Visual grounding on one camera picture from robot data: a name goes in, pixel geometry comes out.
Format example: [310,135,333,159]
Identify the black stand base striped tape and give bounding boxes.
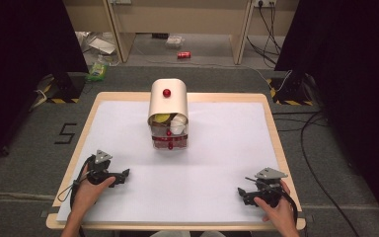
[40,71,88,105]
[265,69,314,107]

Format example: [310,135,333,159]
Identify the white table mat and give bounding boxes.
[55,100,286,224]

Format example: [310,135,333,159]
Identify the clear plastic bag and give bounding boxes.
[165,35,186,50]

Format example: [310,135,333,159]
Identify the green packet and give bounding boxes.
[85,61,109,83]

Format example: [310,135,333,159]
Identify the white wall socket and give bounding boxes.
[253,0,278,9]

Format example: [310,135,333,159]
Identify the person's right hand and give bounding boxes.
[254,179,298,237]

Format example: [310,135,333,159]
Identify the white floor cable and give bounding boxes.
[131,39,294,93]

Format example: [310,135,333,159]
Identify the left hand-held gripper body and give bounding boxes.
[88,149,126,186]

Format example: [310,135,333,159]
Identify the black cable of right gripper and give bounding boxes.
[278,188,300,228]

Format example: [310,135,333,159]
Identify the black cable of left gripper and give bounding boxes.
[56,156,95,211]

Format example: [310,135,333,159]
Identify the black floor cable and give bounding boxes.
[271,110,363,237]

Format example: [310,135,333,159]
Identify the yellow round item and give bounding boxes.
[153,113,174,124]

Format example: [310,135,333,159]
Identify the person's left hand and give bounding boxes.
[70,163,116,215]

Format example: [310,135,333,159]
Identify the brown item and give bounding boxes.
[150,120,173,131]

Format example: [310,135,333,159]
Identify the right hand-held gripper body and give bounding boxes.
[244,167,289,208]

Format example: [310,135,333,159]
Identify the white cabinet with red knobs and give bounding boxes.
[146,77,190,151]

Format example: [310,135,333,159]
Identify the black curtain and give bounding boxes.
[273,0,379,228]
[0,0,90,167]

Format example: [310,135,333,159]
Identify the black hanging cables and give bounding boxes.
[246,1,282,65]

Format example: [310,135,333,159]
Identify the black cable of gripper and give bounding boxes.
[56,156,95,211]
[278,188,300,228]

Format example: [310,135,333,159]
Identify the crumpled white packaging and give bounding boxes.
[74,31,119,57]

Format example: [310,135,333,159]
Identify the white crumpled item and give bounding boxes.
[170,114,189,136]

